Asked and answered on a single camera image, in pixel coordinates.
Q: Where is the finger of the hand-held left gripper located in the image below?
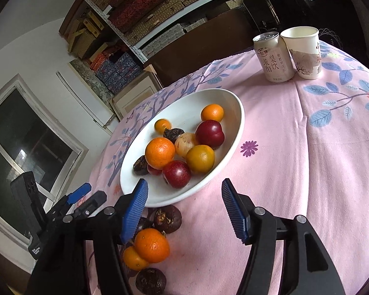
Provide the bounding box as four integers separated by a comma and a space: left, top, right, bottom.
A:
71, 191, 107, 219
49, 183, 92, 216

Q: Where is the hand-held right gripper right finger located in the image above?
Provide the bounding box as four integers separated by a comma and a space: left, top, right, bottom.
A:
222, 178, 346, 295

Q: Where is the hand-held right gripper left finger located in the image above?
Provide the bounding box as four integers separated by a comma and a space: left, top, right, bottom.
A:
25, 178, 150, 295

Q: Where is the orange tangerine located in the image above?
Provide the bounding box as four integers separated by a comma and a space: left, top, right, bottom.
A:
145, 137, 176, 170
134, 228, 170, 264

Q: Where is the small golden orange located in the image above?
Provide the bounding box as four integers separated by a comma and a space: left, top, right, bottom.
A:
154, 119, 172, 135
186, 144, 216, 175
201, 104, 225, 122
122, 246, 150, 271

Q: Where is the red plum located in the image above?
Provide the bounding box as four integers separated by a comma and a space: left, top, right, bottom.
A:
162, 160, 192, 189
195, 120, 225, 146

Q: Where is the pale yellow passion fruit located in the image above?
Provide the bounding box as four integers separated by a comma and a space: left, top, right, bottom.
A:
174, 132, 200, 158

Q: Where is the white plate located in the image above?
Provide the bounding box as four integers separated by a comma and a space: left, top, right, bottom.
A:
120, 88, 245, 208

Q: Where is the pink printed tablecloth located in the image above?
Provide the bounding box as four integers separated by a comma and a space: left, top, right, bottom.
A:
86, 38, 369, 295

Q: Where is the white wooden strip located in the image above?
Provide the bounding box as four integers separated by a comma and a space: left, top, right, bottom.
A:
56, 71, 111, 130

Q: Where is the beige framed board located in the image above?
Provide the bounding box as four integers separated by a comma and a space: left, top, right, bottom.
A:
111, 74, 163, 120

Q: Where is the green marbled board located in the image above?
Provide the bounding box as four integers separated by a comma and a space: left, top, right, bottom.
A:
69, 58, 117, 105

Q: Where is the stack of blue floral boxes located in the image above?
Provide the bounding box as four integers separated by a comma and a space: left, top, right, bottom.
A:
91, 52, 142, 94

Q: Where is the white metal shelf rack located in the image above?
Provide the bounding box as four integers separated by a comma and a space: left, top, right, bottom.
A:
80, 0, 332, 62

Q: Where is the white beverage can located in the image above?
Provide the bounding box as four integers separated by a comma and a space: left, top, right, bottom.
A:
253, 31, 295, 83

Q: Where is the brown cardboard board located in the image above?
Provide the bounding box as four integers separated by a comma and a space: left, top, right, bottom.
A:
144, 9, 255, 87

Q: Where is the white paper cup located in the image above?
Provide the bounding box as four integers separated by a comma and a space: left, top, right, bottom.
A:
280, 26, 323, 80

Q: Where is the shelf of patterned boxes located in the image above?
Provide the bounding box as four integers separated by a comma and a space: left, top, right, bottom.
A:
60, 0, 252, 56

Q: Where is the white window frame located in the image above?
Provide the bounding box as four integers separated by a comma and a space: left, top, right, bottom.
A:
0, 74, 88, 252

